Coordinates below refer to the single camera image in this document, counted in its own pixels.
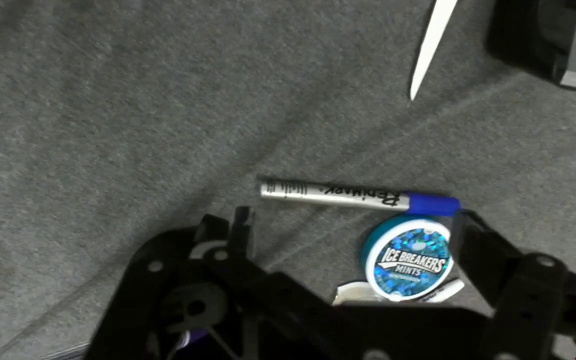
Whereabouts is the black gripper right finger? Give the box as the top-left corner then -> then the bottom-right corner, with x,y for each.
453,211 -> 576,360

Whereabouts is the blue mint tin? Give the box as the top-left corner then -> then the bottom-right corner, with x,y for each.
360,216 -> 454,303

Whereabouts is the blue capped marker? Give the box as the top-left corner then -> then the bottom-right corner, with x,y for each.
261,181 -> 463,216

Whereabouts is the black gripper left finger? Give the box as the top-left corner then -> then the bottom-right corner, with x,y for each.
86,206 -> 343,360

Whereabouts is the green blue scissors front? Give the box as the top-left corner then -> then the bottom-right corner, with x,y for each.
409,0 -> 460,101

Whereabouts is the grey table cloth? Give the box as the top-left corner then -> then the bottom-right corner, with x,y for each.
0,0 -> 576,360

